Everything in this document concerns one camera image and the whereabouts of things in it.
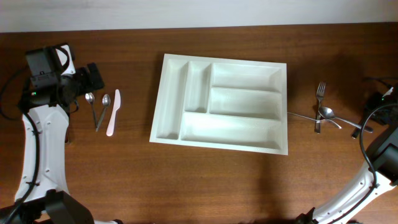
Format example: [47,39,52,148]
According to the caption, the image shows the small teaspoon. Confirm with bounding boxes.
[85,93,98,128]
[96,94,111,131]

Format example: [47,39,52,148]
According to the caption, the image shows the large spoon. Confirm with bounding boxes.
[351,128,360,139]
[318,106,373,133]

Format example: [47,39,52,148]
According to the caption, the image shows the metal fork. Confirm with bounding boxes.
[314,82,326,134]
[287,112,342,129]

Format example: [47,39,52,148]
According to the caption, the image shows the metal tongs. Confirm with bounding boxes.
[65,132,70,144]

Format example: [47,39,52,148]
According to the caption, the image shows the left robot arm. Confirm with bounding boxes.
[1,63,104,223]

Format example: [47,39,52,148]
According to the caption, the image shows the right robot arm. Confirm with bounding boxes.
[294,90,397,224]

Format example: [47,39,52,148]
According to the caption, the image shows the pink plastic knife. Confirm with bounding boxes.
[106,89,121,137]

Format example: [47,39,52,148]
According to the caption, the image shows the white cutlery tray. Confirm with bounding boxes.
[149,54,288,155]

